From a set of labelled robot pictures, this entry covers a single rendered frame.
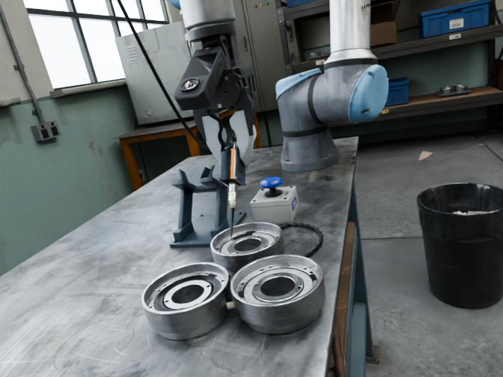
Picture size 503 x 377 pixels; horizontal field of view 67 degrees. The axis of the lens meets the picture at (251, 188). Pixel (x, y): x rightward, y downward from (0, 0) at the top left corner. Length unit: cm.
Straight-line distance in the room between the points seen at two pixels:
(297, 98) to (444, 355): 106
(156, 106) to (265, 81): 175
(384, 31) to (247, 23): 141
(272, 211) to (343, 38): 42
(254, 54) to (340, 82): 351
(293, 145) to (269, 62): 337
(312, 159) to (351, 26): 30
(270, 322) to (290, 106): 62
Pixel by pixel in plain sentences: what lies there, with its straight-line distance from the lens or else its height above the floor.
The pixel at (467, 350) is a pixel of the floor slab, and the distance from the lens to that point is 162.
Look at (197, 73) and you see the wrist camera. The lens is 54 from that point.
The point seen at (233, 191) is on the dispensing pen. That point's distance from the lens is 59.
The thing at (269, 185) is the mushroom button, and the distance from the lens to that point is 66.
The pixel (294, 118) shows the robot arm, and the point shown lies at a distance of 94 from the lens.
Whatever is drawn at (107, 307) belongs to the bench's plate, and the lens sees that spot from 58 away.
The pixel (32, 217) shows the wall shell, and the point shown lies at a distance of 238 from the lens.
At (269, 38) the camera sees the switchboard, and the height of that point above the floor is 130.
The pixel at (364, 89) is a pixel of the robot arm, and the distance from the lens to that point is 84.
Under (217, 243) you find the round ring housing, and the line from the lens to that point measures 58.
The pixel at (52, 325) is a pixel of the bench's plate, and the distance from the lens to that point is 59.
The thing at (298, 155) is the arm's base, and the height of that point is 84.
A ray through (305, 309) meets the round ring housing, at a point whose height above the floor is 83.
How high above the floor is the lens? 107
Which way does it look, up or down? 18 degrees down
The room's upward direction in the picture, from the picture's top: 11 degrees counter-clockwise
